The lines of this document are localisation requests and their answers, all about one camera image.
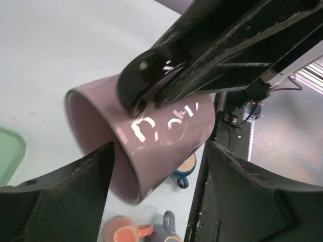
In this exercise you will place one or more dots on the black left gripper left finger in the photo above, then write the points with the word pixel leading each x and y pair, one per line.
pixel 64 205

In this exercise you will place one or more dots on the lilac mug black handle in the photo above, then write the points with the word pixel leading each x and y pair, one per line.
pixel 150 142

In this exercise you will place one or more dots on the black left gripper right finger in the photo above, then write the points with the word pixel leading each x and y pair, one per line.
pixel 271 207

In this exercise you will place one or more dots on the dark blue mug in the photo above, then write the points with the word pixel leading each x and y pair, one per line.
pixel 184 170

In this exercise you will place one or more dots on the grey blue small mug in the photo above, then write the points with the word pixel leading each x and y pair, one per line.
pixel 165 232

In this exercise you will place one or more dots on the green floral placemat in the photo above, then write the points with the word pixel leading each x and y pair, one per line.
pixel 13 149

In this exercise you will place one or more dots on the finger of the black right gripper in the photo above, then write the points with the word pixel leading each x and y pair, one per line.
pixel 202 23
pixel 250 47

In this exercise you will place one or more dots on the salmon pink mug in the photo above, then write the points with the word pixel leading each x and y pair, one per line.
pixel 124 229

